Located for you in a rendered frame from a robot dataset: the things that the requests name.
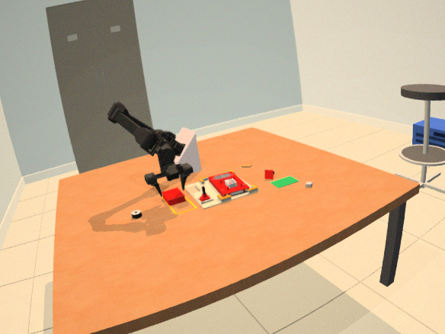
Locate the green flat square mat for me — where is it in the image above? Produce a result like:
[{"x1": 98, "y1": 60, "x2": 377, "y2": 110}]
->
[{"x1": 270, "y1": 175, "x2": 299, "y2": 188}]

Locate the black toy wheel with white hub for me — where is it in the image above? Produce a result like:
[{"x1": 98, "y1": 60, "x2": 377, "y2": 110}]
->
[{"x1": 131, "y1": 210, "x2": 142, "y2": 219}]

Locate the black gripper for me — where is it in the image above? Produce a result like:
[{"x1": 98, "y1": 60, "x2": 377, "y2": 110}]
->
[{"x1": 144, "y1": 159, "x2": 193, "y2": 197}]

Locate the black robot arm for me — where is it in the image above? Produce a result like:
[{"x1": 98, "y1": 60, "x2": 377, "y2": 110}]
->
[{"x1": 107, "y1": 101, "x2": 186, "y2": 181}]

